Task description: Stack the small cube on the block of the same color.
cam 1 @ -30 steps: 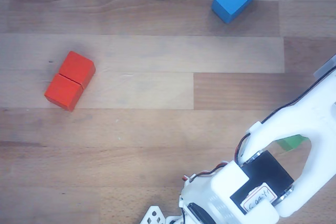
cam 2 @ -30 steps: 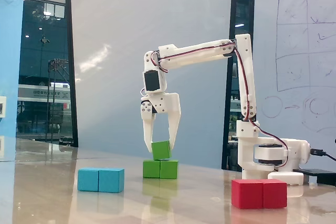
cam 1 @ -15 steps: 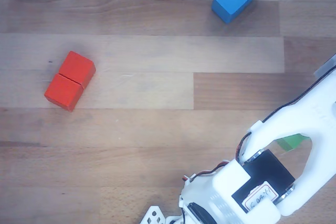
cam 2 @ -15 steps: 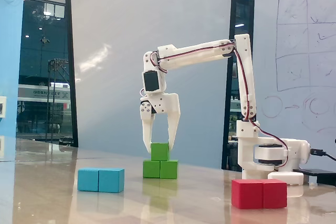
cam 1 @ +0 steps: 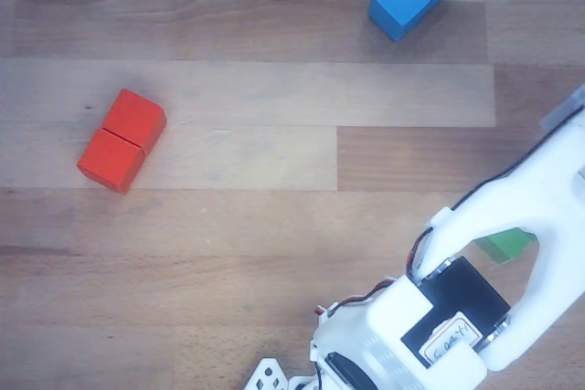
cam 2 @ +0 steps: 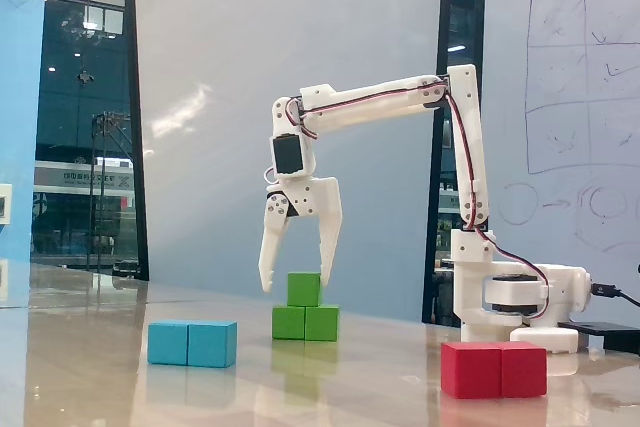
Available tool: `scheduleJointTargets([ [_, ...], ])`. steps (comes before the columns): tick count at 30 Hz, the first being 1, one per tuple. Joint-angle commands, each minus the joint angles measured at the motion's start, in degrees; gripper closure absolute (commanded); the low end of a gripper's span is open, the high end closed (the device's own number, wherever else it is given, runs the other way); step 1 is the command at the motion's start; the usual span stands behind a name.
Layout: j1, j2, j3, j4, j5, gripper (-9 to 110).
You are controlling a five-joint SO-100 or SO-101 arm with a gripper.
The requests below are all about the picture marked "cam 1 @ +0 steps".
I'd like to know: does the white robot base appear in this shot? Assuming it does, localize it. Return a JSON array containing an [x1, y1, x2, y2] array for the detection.
[[244, 356, 321, 390]]

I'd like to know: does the long red block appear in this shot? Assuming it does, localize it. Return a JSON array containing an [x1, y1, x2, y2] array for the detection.
[[76, 88, 168, 195]]

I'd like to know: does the long green block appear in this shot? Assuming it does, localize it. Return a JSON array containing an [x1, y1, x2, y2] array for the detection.
[[473, 227, 539, 266]]

